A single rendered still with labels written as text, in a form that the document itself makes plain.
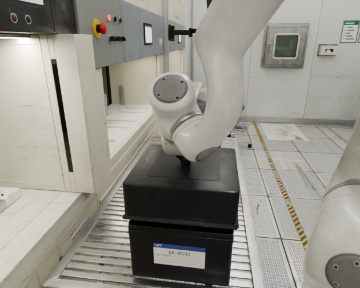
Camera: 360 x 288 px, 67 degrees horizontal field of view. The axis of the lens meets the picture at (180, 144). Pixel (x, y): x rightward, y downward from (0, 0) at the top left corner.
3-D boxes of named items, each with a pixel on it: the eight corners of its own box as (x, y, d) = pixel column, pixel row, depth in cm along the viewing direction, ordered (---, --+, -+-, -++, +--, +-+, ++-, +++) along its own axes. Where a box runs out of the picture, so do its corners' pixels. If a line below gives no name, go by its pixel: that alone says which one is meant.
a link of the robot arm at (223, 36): (336, 27, 37) (211, 163, 55) (260, -32, 43) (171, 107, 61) (310, 12, 30) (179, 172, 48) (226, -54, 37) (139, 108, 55)
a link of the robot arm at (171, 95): (207, 132, 58) (184, 102, 62) (206, 96, 46) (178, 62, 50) (174, 152, 57) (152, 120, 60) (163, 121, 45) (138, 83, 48)
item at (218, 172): (239, 230, 65) (243, 182, 61) (121, 219, 69) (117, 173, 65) (234, 175, 93) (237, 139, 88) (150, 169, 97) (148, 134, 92)
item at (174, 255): (130, 275, 77) (126, 225, 71) (154, 216, 103) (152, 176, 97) (230, 287, 73) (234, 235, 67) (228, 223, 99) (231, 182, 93)
